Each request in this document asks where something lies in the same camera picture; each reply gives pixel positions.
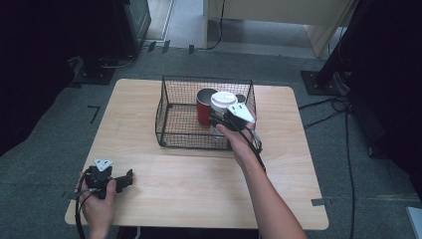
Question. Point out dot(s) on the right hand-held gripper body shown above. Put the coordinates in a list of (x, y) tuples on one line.
[(239, 118)]

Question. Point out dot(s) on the person's right hand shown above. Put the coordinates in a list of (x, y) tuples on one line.
[(239, 146)]

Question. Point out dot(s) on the person's left hand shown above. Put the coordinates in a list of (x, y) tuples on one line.
[(99, 209)]

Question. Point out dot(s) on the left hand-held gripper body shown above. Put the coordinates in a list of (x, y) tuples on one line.
[(98, 179)]

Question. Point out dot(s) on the dark cabinet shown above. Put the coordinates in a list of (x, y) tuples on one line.
[(132, 26)]

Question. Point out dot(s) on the clear cup with white lid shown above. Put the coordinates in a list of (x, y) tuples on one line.
[(224, 100)]

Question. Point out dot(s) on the white flat object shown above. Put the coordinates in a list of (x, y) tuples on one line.
[(416, 222)]

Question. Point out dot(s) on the grey tape piece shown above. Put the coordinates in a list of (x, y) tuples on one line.
[(318, 201)]

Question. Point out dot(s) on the red cup with steel inside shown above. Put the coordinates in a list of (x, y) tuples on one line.
[(204, 106)]

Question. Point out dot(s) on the beige cabinet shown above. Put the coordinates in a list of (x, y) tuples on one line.
[(285, 11)]

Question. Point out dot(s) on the black angled floor tape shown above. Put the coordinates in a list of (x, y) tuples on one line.
[(95, 113)]

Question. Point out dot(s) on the black round table grommet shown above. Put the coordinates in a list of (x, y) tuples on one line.
[(241, 98)]

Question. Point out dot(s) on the black stand base plate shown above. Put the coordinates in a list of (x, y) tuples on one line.
[(320, 83), (94, 74)]

